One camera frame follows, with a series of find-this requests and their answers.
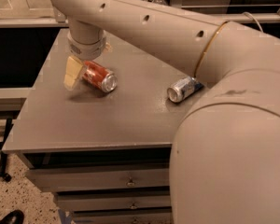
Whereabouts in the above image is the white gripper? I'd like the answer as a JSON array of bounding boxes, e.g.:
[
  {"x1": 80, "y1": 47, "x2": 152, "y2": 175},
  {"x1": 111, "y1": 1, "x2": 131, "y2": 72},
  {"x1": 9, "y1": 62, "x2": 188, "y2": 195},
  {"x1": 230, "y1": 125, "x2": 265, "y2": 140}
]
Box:
[{"x1": 63, "y1": 31, "x2": 106, "y2": 91}]

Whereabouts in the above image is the red coke can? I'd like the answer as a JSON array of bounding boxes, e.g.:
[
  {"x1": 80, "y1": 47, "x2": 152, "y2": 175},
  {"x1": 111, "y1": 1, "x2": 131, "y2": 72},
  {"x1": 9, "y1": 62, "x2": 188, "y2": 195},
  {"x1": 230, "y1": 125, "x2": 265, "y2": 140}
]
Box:
[{"x1": 83, "y1": 61, "x2": 118, "y2": 93}]

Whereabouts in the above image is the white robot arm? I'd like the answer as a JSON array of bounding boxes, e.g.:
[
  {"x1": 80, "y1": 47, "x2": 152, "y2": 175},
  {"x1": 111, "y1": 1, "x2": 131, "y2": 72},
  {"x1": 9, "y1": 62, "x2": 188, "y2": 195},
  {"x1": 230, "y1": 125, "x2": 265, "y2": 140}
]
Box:
[{"x1": 50, "y1": 0, "x2": 280, "y2": 224}]

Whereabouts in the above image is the silver blue can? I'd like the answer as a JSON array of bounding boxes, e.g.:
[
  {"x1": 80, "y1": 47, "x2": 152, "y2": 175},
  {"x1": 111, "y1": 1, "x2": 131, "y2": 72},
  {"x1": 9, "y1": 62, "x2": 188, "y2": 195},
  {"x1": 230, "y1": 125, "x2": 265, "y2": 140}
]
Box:
[{"x1": 167, "y1": 77, "x2": 203, "y2": 103}]

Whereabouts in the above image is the grey metal railing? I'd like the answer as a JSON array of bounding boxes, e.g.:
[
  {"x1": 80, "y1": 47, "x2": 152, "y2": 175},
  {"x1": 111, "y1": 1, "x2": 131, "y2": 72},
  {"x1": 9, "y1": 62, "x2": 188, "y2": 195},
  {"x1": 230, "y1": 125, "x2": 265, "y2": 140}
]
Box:
[{"x1": 0, "y1": 0, "x2": 280, "y2": 29}]

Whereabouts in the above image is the grey drawer cabinet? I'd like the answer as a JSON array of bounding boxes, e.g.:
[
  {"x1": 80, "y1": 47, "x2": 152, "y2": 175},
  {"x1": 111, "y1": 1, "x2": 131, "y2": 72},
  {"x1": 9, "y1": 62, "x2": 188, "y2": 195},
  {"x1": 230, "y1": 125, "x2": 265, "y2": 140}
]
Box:
[{"x1": 2, "y1": 27, "x2": 209, "y2": 224}]

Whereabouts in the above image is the top grey drawer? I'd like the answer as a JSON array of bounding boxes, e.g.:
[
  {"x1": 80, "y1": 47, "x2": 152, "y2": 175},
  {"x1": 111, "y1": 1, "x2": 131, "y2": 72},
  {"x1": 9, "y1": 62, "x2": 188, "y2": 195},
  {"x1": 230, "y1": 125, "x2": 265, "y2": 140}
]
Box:
[{"x1": 26, "y1": 163, "x2": 169, "y2": 192}]

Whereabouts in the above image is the grey drawer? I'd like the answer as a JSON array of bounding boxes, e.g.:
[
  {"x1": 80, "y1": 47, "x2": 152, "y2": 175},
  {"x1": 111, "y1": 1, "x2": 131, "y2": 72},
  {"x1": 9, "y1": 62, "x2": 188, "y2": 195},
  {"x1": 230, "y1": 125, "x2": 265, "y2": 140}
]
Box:
[
  {"x1": 26, "y1": 163, "x2": 169, "y2": 192},
  {"x1": 73, "y1": 207, "x2": 172, "y2": 224},
  {"x1": 55, "y1": 189, "x2": 171, "y2": 212}
]

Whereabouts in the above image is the black table leg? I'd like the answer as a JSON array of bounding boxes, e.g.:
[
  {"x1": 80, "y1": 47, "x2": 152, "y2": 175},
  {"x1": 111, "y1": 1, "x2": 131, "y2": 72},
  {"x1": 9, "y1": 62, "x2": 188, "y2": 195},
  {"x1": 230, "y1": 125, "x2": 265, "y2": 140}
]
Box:
[{"x1": 0, "y1": 118, "x2": 14, "y2": 183}]

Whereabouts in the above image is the middle grey drawer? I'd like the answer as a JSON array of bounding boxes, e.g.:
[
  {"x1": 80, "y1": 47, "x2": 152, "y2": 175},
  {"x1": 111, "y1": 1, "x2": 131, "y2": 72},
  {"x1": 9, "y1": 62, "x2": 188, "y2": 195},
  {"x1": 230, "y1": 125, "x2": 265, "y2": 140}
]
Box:
[{"x1": 55, "y1": 189, "x2": 171, "y2": 212}]

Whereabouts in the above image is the bottom grey drawer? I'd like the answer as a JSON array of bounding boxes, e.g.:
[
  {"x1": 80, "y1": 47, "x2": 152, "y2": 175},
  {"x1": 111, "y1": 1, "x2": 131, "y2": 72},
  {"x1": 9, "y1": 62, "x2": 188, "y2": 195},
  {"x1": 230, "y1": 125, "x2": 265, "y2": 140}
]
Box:
[{"x1": 73, "y1": 207, "x2": 172, "y2": 224}]

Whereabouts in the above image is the black shoe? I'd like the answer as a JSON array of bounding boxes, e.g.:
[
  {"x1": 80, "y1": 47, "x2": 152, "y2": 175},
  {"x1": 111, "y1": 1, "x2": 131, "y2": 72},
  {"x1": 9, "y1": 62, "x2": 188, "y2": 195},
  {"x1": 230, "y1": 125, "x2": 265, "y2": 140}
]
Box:
[{"x1": 0, "y1": 210, "x2": 24, "y2": 224}]

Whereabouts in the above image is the white cable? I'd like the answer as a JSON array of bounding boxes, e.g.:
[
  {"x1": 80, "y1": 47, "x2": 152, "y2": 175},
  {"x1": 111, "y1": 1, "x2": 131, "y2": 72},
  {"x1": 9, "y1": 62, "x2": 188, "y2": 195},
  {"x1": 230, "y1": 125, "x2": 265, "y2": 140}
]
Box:
[{"x1": 242, "y1": 11, "x2": 265, "y2": 34}]

